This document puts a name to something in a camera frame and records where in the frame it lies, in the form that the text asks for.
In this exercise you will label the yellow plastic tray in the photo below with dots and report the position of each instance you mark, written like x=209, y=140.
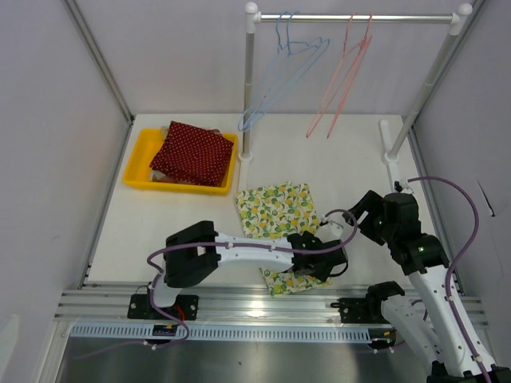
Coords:
x=137, y=173

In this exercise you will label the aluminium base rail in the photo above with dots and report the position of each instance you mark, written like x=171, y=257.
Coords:
x=223, y=313

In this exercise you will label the red polka dot cloth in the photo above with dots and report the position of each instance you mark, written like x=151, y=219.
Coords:
x=192, y=155

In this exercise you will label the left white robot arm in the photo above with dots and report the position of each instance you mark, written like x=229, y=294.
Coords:
x=194, y=253

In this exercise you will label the pink wire hanger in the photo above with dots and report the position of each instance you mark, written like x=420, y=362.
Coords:
x=329, y=100
x=349, y=77

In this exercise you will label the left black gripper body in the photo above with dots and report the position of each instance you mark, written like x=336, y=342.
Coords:
x=320, y=273

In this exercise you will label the lemon print skirt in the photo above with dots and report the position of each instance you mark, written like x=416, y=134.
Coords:
x=274, y=212

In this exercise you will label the silver clothes rack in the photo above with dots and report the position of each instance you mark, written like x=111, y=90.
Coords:
x=390, y=147

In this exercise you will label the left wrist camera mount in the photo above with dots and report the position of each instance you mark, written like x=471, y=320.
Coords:
x=330, y=230

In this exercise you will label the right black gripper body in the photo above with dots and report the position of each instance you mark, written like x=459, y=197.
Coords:
x=389, y=230

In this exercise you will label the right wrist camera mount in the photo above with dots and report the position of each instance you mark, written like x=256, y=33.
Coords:
x=403, y=186

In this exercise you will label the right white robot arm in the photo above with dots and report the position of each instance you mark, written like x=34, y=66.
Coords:
x=447, y=343

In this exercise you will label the pink wire hanger left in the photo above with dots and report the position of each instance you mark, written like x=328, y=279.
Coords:
x=329, y=100

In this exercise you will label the pink wire hanger right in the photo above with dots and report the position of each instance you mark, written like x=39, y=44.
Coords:
x=349, y=77

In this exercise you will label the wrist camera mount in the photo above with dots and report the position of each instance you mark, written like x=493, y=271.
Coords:
x=403, y=186
x=330, y=230

